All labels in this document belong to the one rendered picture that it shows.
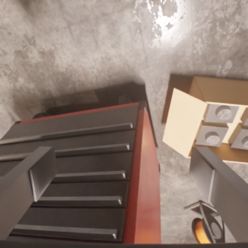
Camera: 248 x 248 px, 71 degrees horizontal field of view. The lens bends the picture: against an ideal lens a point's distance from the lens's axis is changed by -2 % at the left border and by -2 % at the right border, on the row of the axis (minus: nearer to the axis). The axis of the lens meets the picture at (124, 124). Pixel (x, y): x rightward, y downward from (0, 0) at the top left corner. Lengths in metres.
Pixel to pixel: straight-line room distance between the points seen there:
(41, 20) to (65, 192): 0.75
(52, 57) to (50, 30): 0.13
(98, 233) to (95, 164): 0.21
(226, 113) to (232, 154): 0.27
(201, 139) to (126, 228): 0.65
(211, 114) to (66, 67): 0.74
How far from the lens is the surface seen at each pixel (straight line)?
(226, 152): 1.04
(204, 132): 0.94
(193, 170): 0.17
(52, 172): 0.17
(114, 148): 0.58
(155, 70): 0.91
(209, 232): 1.74
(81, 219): 0.49
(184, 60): 0.91
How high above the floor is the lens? 0.85
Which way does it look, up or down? 50 degrees down
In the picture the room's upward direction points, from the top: 168 degrees counter-clockwise
